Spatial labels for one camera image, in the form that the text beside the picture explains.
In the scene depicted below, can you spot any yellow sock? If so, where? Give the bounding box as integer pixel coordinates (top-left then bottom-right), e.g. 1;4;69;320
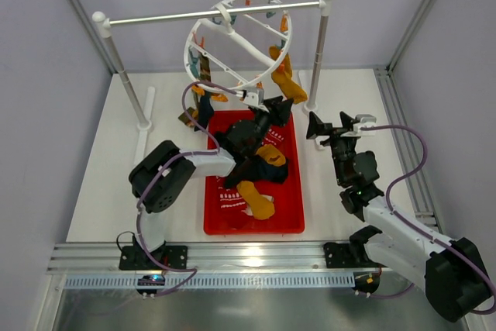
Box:
271;53;308;105

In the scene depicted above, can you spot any navy teal sock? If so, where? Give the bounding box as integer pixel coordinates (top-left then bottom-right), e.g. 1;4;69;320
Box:
253;158;289;184

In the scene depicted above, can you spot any navy blue sock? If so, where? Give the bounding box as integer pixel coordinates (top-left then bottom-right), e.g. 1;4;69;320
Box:
197;91;215;129

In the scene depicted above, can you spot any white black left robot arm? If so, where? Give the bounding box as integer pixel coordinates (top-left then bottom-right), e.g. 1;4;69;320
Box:
129;96;294;253

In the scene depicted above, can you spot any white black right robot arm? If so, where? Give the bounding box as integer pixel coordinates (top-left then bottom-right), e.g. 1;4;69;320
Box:
306;112;495;322

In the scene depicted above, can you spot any white round clip hanger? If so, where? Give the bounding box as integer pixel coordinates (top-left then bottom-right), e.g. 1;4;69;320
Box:
184;0;293;89

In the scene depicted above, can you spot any black sock in bin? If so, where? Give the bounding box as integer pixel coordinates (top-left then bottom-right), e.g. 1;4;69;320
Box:
214;132;262;188

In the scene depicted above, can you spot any olive orange hanging sock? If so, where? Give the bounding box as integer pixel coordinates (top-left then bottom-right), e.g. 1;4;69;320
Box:
178;55;228;132

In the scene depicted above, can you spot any mustard sock in bin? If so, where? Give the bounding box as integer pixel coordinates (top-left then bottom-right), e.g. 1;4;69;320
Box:
236;181;275;220

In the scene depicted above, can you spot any red white patterned sock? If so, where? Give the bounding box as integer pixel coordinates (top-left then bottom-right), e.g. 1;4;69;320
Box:
215;127;289;228

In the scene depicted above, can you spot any red plastic bin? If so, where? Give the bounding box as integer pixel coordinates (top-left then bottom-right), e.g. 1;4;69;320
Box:
203;119;305;236

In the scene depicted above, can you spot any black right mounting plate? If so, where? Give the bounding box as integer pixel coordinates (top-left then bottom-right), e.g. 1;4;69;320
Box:
323;242;385;269

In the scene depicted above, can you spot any black mounting plate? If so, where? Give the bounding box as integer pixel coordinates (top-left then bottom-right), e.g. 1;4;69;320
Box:
323;242;385;269
119;244;188;271

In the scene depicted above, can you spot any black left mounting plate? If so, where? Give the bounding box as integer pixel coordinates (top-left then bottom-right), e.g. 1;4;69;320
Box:
119;244;188;271

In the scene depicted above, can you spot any white metal drying rack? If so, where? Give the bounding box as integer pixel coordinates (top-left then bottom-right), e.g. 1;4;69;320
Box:
91;0;332;145

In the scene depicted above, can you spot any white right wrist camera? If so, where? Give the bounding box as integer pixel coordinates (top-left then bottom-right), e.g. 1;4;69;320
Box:
351;114;377;137

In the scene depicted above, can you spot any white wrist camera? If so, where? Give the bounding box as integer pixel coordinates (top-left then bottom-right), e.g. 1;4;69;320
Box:
351;114;377;137
236;87;265;110

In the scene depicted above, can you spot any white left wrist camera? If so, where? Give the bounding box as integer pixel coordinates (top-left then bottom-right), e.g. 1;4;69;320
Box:
236;87;265;110

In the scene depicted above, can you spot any aluminium frame rail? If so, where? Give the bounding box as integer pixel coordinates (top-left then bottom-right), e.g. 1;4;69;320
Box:
374;0;443;233

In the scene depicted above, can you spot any white slotted cable duct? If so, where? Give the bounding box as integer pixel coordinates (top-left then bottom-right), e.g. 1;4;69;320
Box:
64;272;355;291

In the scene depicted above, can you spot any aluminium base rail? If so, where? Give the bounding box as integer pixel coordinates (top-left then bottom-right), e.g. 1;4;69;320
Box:
48;240;427;274

